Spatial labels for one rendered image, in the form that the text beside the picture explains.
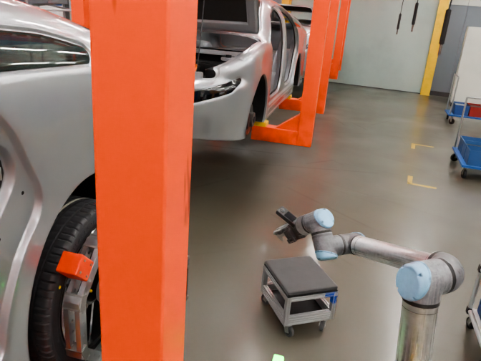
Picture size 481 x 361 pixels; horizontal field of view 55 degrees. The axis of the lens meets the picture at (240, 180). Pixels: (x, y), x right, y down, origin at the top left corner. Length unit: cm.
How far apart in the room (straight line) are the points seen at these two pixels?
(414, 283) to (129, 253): 90
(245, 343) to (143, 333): 189
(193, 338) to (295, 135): 288
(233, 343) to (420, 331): 158
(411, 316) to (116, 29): 121
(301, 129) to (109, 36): 435
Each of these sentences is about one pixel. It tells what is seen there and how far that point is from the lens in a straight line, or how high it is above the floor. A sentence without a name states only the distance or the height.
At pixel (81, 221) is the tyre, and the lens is 174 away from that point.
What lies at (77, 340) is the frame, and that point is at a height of 81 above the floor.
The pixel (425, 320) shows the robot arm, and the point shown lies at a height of 104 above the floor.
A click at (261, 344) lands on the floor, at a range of 301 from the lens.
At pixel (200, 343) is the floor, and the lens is 298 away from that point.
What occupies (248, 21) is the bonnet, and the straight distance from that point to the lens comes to 487.
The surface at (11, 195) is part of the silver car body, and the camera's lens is 145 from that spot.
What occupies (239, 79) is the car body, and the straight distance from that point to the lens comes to 422.
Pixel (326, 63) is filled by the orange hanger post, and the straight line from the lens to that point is 699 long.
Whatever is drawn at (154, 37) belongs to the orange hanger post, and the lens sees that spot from 89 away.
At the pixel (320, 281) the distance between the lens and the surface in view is 303.
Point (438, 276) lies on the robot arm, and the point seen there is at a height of 118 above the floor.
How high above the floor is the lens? 191
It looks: 20 degrees down
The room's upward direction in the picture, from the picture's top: 5 degrees clockwise
